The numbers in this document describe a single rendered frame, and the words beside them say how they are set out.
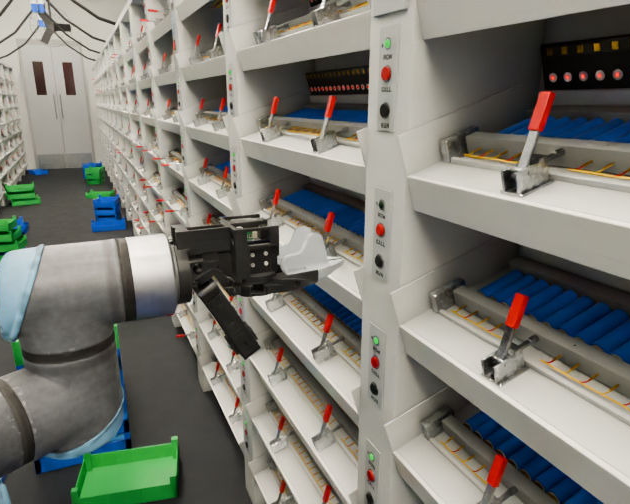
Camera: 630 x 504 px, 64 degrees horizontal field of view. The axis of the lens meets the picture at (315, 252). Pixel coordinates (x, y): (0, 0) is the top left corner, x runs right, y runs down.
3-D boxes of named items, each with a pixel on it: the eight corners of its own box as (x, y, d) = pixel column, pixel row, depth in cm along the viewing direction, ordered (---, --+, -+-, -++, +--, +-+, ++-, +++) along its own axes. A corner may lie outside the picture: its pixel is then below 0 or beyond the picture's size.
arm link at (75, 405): (0, 452, 54) (-22, 347, 51) (98, 403, 63) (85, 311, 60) (45, 489, 49) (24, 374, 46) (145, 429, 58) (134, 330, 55)
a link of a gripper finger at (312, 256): (354, 230, 62) (283, 238, 58) (353, 276, 63) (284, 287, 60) (342, 225, 64) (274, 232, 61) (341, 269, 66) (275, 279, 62)
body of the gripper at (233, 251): (285, 225, 57) (176, 237, 52) (287, 297, 59) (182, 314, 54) (263, 212, 63) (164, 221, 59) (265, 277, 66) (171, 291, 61)
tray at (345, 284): (369, 325, 76) (353, 271, 72) (248, 233, 129) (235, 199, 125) (473, 269, 82) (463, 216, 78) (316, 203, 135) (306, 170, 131)
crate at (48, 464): (36, 474, 167) (32, 454, 164) (41, 438, 184) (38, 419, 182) (132, 451, 178) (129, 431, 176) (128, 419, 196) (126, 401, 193)
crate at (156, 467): (73, 515, 151) (70, 492, 148) (86, 468, 169) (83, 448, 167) (177, 497, 157) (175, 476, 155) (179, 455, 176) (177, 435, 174)
